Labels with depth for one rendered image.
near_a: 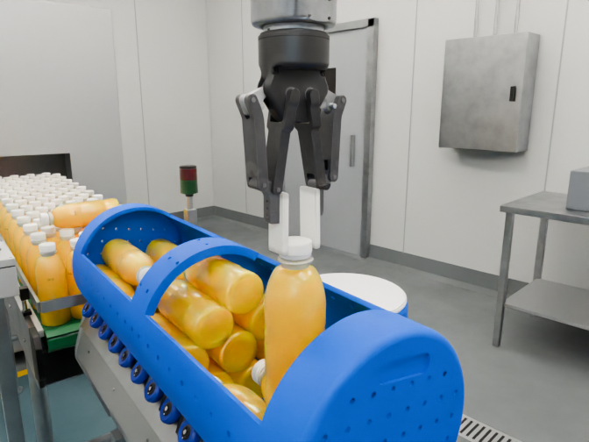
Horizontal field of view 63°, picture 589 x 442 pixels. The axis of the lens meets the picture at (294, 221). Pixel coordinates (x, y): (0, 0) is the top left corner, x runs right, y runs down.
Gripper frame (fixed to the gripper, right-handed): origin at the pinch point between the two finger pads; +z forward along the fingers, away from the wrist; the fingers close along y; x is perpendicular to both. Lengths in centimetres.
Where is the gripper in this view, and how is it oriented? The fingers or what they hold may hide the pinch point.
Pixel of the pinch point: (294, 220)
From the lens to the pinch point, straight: 54.7
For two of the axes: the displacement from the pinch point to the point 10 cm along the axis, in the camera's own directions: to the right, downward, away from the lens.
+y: 8.0, -1.4, 5.8
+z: 0.0, 9.7, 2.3
